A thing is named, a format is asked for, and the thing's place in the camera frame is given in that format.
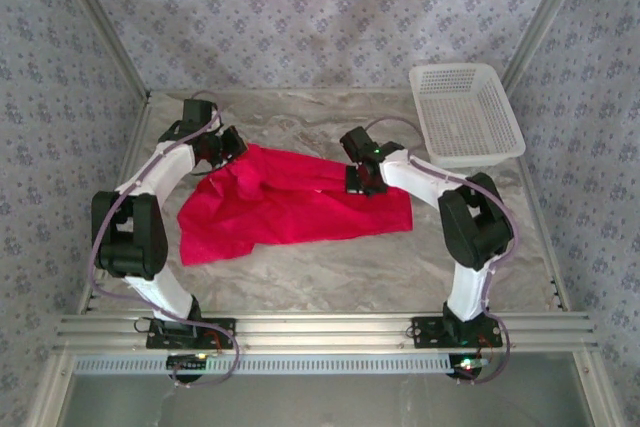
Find grey slotted cable duct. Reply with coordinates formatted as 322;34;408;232
73;352;484;377

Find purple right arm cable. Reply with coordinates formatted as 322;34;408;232
364;116;524;388

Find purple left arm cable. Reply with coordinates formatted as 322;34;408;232
87;90;242;391

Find red t-shirt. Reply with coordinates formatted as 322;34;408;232
177;143;415;268

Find white perforated plastic basket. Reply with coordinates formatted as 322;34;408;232
408;62;526;169

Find aluminium frame post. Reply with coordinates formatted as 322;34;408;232
49;0;153;101
499;0;604;91

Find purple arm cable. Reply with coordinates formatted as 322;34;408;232
87;90;242;391
364;116;524;388

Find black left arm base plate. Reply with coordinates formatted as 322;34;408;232
144;315;238;351

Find aluminium frame leg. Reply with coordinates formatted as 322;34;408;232
24;350;76;427
572;350;615;427

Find black controller board green light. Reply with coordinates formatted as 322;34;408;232
166;351;210;384
448;352;490;384

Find aluminium mounting rail beam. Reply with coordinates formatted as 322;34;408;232
53;312;600;352

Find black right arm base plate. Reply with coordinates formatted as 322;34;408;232
409;315;504;350

